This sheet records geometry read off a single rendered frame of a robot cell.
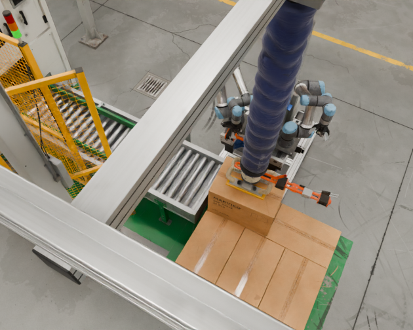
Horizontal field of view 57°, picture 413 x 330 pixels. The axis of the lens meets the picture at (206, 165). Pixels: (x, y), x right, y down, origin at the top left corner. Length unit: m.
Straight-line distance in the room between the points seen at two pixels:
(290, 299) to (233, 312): 2.83
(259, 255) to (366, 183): 1.83
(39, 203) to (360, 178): 4.33
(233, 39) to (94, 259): 0.81
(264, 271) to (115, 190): 2.68
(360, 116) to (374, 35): 1.70
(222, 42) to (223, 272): 2.51
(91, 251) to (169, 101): 0.51
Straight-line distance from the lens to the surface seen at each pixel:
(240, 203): 3.26
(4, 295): 4.37
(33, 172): 2.55
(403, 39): 6.78
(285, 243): 3.61
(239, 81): 3.23
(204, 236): 3.55
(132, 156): 0.97
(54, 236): 0.73
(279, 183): 3.11
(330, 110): 2.73
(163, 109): 1.05
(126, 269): 0.68
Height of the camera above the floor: 3.85
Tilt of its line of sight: 58 degrees down
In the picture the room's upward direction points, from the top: 2 degrees clockwise
